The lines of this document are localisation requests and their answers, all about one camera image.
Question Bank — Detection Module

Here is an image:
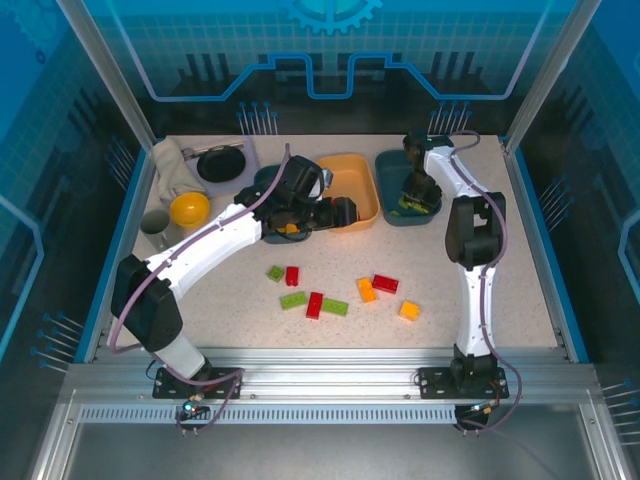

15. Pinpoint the teal plastic bin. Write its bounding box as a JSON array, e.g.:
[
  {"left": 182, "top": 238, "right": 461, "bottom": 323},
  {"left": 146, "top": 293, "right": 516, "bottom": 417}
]
[
  {"left": 374, "top": 149, "right": 444, "bottom": 227},
  {"left": 253, "top": 164, "right": 314, "bottom": 246}
]

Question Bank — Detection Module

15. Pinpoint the tan plastic bin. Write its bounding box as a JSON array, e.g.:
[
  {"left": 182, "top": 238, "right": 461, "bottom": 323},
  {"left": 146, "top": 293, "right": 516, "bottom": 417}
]
[{"left": 315, "top": 153, "right": 380, "bottom": 235}]

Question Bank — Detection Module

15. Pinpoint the purple mat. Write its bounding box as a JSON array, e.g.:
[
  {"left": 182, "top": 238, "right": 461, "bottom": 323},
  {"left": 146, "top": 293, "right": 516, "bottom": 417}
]
[{"left": 198, "top": 135, "right": 261, "bottom": 197}]

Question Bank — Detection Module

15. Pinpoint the black bowl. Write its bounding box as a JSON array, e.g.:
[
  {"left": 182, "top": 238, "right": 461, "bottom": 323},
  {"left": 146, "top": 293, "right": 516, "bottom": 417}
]
[{"left": 196, "top": 145, "right": 248, "bottom": 184}]

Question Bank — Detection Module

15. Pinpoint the yellow bowl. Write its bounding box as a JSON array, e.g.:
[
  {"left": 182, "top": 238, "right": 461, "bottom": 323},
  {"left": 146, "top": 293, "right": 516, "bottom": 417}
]
[{"left": 168, "top": 191, "right": 211, "bottom": 229}]

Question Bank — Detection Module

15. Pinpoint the silver metal utensil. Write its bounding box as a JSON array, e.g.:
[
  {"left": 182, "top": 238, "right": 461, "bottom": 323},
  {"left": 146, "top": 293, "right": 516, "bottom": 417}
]
[{"left": 181, "top": 141, "right": 246, "bottom": 160}]

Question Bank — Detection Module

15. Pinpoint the grey folded cloth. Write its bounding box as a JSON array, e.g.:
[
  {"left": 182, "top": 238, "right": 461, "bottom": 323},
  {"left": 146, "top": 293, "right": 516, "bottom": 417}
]
[{"left": 152, "top": 138, "right": 207, "bottom": 204}]

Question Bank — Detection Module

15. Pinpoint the grey cup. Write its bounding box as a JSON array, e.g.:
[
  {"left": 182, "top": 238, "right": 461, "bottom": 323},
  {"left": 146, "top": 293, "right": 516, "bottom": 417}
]
[{"left": 139, "top": 208, "right": 184, "bottom": 255}]

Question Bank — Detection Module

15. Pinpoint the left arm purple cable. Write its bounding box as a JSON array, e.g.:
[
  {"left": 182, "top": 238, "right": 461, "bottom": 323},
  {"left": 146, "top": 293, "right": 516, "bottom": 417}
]
[{"left": 107, "top": 143, "right": 292, "bottom": 439}]

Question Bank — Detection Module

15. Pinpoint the aluminium rail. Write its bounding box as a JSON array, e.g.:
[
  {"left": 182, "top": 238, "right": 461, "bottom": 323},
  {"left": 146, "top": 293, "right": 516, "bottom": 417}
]
[{"left": 64, "top": 347, "right": 601, "bottom": 406}]

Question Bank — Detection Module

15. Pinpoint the aluminium frame post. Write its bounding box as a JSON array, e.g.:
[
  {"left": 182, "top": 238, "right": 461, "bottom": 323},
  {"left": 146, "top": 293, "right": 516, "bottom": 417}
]
[
  {"left": 54, "top": 0, "right": 157, "bottom": 151},
  {"left": 502, "top": 0, "right": 604, "bottom": 154}
]

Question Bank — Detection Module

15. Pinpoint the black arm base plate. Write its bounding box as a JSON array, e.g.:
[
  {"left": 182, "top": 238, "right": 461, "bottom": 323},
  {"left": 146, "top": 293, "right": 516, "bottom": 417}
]
[
  {"left": 153, "top": 366, "right": 242, "bottom": 401},
  {"left": 417, "top": 366, "right": 510, "bottom": 400}
]

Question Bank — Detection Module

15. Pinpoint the slotted cable duct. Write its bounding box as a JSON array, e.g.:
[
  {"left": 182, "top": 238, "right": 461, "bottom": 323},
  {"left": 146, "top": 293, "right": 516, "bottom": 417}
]
[{"left": 78, "top": 404, "right": 459, "bottom": 426}]

